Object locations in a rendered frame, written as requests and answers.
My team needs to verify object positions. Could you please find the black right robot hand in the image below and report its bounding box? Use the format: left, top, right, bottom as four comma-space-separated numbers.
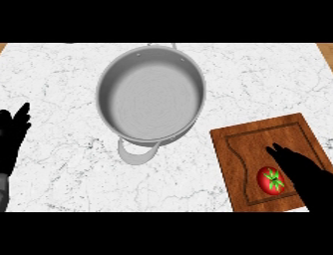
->
263, 142, 333, 213

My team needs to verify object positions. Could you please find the brown wooden cutting board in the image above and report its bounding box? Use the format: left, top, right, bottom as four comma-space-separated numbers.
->
207, 112, 333, 213

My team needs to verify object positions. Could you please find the silver metal pot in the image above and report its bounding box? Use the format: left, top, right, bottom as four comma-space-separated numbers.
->
95, 43, 207, 166

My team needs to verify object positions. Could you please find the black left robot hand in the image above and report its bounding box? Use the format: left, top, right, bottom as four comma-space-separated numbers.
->
0, 102, 33, 186

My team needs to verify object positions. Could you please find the red tomato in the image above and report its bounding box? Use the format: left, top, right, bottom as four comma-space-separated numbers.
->
255, 165, 287, 195

